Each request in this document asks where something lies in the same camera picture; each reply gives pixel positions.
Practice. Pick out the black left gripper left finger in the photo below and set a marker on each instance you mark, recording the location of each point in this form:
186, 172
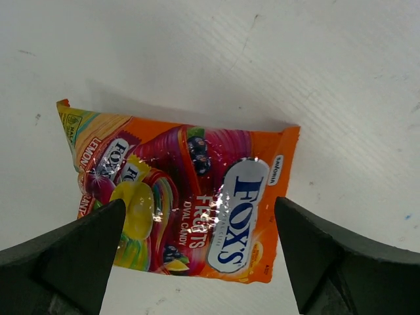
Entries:
66, 270

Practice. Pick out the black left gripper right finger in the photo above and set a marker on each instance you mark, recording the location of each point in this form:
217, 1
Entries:
333, 270

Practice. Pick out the orange Fox's candy bag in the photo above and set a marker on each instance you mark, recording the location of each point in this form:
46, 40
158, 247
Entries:
199, 201

